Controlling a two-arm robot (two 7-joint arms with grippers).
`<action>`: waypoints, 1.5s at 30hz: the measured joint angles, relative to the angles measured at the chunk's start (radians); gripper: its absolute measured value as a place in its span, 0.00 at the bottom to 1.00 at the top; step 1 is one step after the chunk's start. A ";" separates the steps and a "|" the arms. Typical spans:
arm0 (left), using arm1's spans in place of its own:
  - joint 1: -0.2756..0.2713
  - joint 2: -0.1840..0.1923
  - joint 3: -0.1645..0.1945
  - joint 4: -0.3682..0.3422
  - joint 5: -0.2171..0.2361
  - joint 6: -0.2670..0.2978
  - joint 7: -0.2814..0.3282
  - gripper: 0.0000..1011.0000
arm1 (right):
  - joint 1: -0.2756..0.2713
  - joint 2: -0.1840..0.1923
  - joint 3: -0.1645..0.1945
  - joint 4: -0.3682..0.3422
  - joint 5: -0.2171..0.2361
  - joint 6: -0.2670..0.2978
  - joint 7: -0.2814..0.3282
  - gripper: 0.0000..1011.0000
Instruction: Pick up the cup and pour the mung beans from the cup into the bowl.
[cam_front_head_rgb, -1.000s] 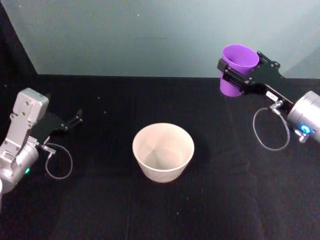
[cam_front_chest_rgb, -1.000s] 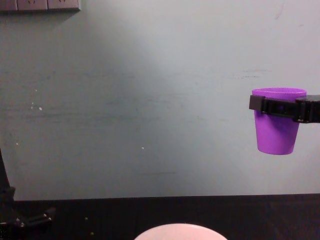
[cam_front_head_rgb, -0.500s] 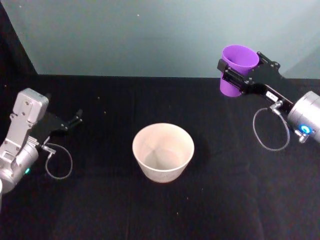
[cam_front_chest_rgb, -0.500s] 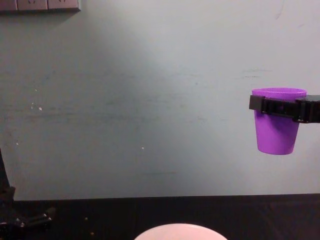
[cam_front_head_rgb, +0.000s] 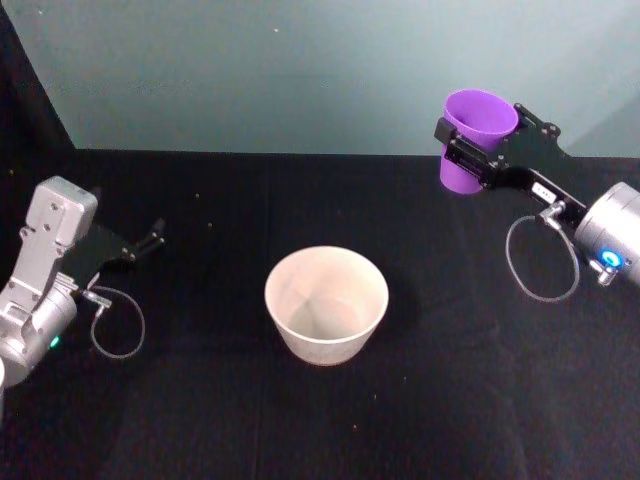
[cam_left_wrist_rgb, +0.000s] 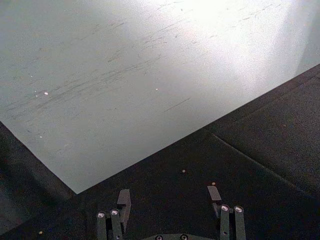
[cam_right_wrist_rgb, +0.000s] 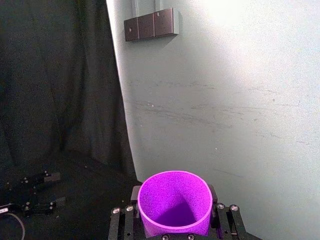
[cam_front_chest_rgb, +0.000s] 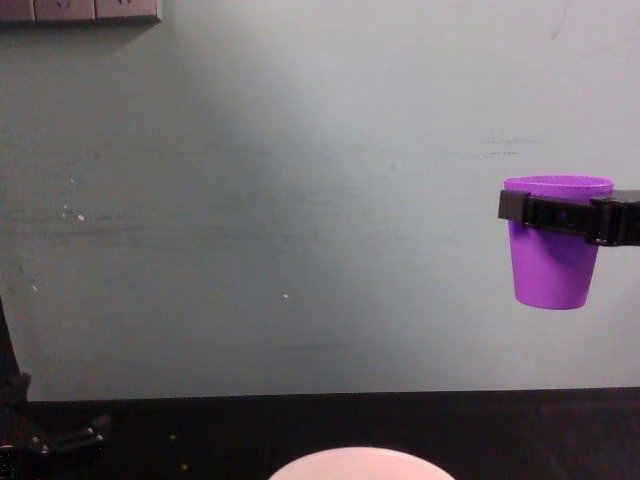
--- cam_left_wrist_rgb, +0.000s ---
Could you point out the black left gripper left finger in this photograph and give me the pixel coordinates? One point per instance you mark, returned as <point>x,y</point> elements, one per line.
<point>115,222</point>

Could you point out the black table cloth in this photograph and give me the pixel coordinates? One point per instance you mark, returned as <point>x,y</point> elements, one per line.
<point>225,162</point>

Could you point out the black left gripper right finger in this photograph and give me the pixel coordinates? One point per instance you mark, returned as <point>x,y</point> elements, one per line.
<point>228,221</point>

